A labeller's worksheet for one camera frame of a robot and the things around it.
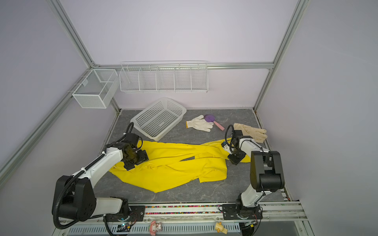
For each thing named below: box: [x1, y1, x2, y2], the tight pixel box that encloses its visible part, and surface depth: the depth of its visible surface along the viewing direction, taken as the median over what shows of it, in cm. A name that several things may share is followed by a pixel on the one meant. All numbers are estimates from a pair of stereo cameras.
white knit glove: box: [185, 115, 215, 132], surface depth 114 cm
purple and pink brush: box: [203, 114, 225, 132], surface depth 117 cm
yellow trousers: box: [108, 140, 252, 194], surface depth 89 cm
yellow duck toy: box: [214, 221, 228, 235], surface depth 69 cm
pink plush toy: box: [149, 220, 162, 236], surface depth 69 cm
